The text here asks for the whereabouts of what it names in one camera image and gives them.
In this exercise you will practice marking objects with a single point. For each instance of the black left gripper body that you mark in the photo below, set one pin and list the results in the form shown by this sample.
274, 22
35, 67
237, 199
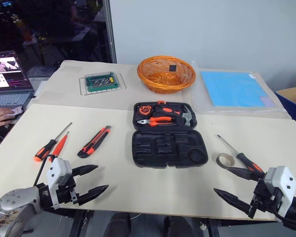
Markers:
64, 195

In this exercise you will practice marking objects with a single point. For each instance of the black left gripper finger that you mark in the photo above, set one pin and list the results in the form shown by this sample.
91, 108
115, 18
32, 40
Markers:
93, 193
85, 169

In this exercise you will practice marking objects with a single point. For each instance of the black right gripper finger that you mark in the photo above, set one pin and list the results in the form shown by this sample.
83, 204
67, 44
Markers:
236, 201
249, 174

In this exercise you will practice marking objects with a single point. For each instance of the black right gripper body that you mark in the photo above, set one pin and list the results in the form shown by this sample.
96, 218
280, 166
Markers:
261, 195

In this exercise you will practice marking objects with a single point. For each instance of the slim orange black screwdriver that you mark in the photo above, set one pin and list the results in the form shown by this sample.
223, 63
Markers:
244, 159

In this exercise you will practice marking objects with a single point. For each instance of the orange black utility knife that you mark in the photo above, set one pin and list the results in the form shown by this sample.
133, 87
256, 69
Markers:
93, 143

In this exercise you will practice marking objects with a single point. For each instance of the beige tape roll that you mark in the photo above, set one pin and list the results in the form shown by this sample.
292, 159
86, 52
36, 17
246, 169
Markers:
219, 161

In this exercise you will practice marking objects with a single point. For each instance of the small orange screwdriver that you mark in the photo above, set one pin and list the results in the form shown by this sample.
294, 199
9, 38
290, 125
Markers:
58, 148

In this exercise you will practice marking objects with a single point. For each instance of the large orange black screwdriver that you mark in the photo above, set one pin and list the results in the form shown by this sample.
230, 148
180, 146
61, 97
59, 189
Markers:
43, 151

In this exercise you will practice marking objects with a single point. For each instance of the black plastic tool case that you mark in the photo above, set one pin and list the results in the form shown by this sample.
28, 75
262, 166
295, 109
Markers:
148, 153

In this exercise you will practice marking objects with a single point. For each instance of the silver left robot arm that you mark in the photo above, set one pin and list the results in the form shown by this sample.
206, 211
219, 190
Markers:
12, 202

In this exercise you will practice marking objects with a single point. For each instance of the person's bare hand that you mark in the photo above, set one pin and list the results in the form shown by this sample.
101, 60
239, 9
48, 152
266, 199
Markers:
0, 117

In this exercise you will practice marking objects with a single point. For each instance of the dark rounded shape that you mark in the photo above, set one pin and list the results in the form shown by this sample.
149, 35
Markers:
178, 227
118, 225

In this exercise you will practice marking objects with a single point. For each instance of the large beige paper cover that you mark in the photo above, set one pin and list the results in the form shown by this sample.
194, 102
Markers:
148, 187

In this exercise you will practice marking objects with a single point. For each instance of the blue cardboard box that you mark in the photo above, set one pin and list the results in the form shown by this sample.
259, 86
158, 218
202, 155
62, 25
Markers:
288, 103

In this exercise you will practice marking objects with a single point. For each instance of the orange black tape measure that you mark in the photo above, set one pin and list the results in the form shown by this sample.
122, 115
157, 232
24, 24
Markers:
144, 109

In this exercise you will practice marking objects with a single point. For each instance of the blue sheet in plastic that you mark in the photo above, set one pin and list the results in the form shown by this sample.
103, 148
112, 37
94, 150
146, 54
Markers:
199, 103

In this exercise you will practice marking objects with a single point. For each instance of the blue sheet pad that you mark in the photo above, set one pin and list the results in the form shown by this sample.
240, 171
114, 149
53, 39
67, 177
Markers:
236, 89

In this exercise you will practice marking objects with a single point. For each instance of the green screwdriver bit box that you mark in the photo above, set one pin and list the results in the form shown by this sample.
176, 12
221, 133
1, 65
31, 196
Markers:
101, 82

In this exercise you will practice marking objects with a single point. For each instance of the creased beige paper cover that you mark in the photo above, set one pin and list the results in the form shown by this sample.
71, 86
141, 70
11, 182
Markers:
64, 81

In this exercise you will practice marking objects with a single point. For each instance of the white pink cloth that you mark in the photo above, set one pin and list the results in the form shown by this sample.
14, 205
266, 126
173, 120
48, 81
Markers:
17, 109

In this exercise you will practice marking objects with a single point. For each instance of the grey laptop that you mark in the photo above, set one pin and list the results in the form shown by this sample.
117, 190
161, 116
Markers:
5, 98

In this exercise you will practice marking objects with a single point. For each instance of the small black square tag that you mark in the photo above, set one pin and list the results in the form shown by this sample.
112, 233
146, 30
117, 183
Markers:
173, 68

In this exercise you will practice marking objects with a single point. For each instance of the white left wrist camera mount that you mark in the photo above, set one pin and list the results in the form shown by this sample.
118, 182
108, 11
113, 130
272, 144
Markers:
58, 170

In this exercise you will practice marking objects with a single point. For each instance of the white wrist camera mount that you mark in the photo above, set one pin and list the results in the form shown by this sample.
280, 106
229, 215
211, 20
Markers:
58, 170
283, 180

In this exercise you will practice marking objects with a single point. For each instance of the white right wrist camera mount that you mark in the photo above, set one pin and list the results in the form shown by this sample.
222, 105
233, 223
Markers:
283, 180

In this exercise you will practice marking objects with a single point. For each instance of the aluminium profile post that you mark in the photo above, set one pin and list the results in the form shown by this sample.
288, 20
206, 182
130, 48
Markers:
111, 29

